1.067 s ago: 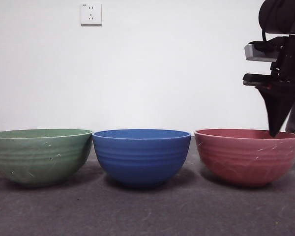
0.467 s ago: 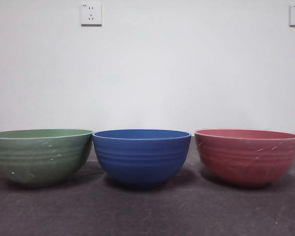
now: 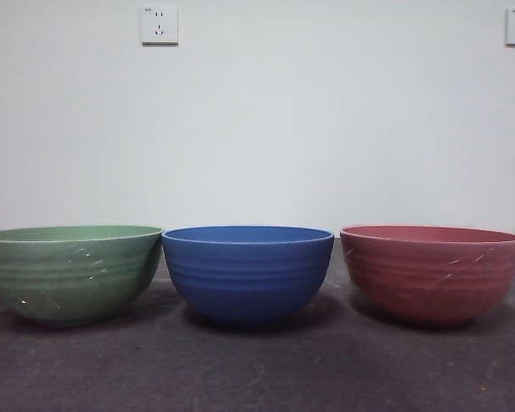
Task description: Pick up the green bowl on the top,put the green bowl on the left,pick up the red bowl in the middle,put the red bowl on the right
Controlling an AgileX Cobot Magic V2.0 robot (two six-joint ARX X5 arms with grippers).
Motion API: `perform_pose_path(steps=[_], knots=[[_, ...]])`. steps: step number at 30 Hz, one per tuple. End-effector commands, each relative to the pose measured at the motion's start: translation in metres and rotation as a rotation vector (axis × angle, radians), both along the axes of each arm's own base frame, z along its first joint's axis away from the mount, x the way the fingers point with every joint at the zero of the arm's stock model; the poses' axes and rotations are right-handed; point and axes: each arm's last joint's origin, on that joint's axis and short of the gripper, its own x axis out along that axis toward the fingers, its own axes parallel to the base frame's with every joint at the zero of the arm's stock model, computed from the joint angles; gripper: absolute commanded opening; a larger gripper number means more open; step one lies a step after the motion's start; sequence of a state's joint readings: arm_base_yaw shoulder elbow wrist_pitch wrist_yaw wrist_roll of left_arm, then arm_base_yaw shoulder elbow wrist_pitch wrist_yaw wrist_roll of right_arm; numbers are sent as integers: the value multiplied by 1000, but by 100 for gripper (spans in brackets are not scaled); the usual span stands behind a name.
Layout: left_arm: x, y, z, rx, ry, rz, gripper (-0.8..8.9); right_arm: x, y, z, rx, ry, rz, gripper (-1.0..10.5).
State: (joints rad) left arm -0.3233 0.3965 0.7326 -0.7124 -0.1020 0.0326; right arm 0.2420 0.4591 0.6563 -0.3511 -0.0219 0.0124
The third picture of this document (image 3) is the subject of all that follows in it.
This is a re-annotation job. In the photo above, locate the red ribbed bowl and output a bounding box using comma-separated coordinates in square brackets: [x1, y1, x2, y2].
[339, 223, 515, 330]

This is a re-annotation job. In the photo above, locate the green ribbed bowl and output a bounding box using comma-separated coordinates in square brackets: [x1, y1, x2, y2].
[0, 225, 165, 330]

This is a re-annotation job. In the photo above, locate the blue ribbed bowl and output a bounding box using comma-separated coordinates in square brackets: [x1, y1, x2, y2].
[161, 226, 336, 332]

